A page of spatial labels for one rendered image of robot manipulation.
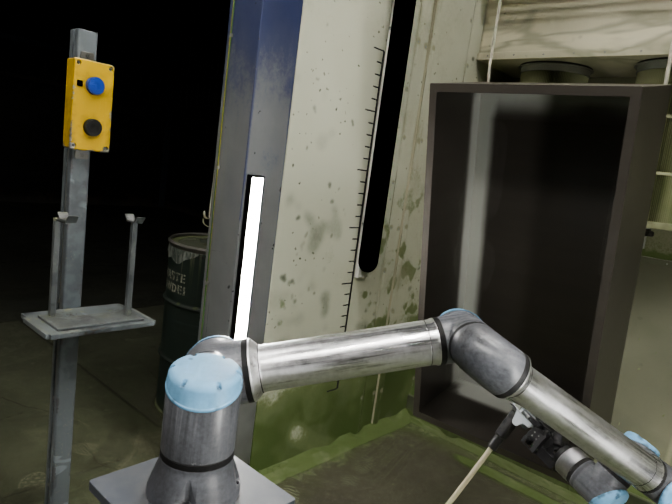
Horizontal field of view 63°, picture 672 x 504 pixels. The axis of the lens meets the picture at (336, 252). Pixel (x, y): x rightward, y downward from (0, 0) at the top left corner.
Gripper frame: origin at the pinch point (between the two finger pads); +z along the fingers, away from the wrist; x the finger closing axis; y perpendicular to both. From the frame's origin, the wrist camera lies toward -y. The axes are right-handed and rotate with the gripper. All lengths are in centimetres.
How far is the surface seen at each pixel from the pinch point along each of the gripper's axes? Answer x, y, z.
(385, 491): 31, 72, 40
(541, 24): 26, -136, 126
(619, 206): -25, -61, -1
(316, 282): -23, 18, 90
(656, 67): 48, -139, 74
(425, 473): 56, 63, 46
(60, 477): -84, 110, 63
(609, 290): -12.1, -42.5, -6.0
